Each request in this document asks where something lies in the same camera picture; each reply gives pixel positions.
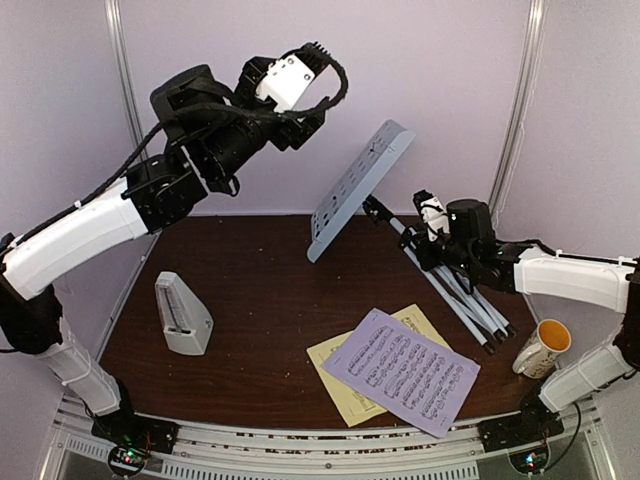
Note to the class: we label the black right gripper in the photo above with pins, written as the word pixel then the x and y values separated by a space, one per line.
pixel 426 260

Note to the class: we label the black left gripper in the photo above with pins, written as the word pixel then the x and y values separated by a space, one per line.
pixel 298 129

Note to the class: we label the white folding music stand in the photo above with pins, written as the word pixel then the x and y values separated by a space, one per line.
pixel 353 192

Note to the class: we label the purple sheet music page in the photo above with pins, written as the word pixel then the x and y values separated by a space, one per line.
pixel 435 410

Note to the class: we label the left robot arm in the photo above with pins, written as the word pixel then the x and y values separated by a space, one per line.
pixel 212 130

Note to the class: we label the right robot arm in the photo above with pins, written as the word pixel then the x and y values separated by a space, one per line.
pixel 459 237

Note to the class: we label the white mug orange inside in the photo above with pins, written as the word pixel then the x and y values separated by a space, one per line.
pixel 537 358

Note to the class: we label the yellow sheet music page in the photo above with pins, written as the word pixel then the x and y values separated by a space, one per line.
pixel 367 370

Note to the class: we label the white metronome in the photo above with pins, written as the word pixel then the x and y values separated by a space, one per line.
pixel 187 324

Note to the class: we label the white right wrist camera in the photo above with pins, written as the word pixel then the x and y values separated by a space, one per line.
pixel 431 211

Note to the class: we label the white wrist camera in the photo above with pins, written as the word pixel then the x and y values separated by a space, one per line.
pixel 285 82
pixel 431 211

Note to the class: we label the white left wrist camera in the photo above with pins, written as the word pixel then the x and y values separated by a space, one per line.
pixel 285 82

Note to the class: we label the aluminium front rail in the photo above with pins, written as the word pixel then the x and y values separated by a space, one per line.
pixel 213 451

